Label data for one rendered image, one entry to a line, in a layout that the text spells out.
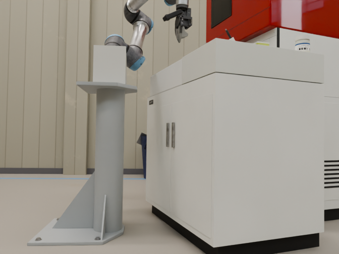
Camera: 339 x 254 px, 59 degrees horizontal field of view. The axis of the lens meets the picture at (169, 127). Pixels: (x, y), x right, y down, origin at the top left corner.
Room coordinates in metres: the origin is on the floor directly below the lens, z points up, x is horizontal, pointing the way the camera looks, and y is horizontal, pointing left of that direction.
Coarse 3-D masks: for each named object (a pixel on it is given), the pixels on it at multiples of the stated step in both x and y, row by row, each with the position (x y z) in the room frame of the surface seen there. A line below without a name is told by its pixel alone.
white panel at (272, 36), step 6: (270, 30) 1.87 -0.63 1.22; (276, 30) 1.82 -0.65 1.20; (258, 36) 1.98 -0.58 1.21; (264, 36) 1.92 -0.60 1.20; (270, 36) 1.87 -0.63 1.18; (276, 36) 1.82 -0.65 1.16; (246, 42) 2.10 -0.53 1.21; (252, 42) 2.03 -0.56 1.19; (270, 42) 1.87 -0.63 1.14; (276, 42) 1.82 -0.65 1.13
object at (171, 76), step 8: (176, 64) 1.67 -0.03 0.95; (160, 72) 1.90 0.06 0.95; (168, 72) 1.77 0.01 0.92; (176, 72) 1.66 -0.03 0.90; (152, 80) 2.05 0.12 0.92; (160, 80) 1.90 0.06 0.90; (168, 80) 1.77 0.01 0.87; (176, 80) 1.66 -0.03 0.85; (152, 88) 2.05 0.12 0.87; (160, 88) 1.90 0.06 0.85; (168, 88) 1.77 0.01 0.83
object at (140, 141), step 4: (140, 136) 3.86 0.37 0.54; (144, 136) 3.75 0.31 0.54; (140, 140) 3.87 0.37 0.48; (144, 140) 3.76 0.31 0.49; (140, 144) 3.88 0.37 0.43; (144, 144) 3.76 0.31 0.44; (144, 148) 3.73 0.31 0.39; (144, 152) 3.78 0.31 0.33; (144, 156) 3.78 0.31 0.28; (144, 160) 3.79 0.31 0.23; (144, 164) 3.80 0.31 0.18; (144, 168) 3.81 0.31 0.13; (144, 172) 3.81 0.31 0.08; (144, 176) 3.83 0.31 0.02
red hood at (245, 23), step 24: (216, 0) 2.38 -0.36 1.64; (240, 0) 2.08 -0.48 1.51; (264, 0) 1.85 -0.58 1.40; (288, 0) 1.85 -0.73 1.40; (312, 0) 1.93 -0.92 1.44; (336, 0) 2.01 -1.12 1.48; (216, 24) 2.38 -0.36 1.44; (240, 24) 2.08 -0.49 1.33; (264, 24) 1.84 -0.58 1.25; (288, 24) 1.85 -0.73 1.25; (312, 24) 1.93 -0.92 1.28; (336, 24) 2.01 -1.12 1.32
